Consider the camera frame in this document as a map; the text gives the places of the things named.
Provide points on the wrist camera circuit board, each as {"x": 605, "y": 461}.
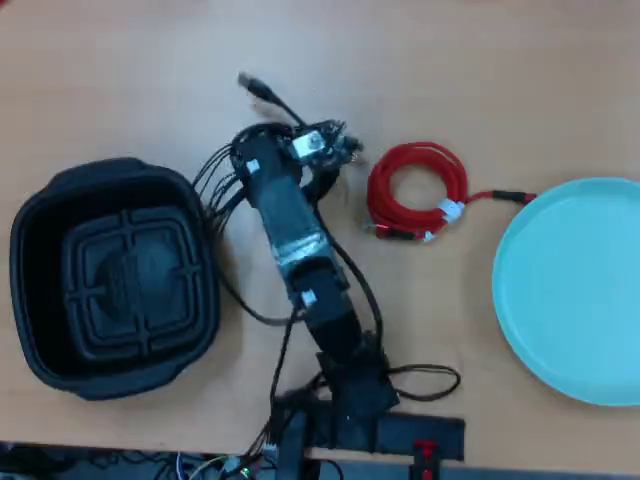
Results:
{"x": 315, "y": 145}

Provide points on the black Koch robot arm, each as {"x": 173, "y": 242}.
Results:
{"x": 300, "y": 230}

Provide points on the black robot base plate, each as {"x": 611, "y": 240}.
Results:
{"x": 440, "y": 435}

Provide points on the light blue round plate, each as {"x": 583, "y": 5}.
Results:
{"x": 575, "y": 300}

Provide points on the red and black clamp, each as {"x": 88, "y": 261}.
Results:
{"x": 426, "y": 457}

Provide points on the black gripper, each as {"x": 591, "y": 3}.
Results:
{"x": 267, "y": 157}

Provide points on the black square plastic bowl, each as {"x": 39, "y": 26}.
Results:
{"x": 50, "y": 225}

